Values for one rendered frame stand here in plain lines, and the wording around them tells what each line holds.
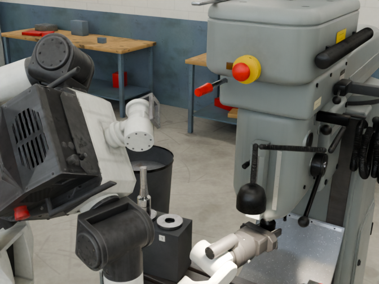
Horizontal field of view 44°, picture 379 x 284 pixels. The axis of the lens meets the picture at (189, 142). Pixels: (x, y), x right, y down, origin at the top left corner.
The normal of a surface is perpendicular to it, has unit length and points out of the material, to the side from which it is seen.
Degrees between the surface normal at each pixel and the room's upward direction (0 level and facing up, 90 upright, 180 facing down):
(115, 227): 30
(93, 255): 88
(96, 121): 57
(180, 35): 90
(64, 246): 0
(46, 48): 62
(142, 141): 115
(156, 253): 90
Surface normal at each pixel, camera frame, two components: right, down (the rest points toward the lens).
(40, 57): -0.15, -0.12
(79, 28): -0.55, 0.30
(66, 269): 0.02, -0.93
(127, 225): 0.47, -0.57
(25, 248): -0.22, 0.36
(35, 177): -0.45, -0.12
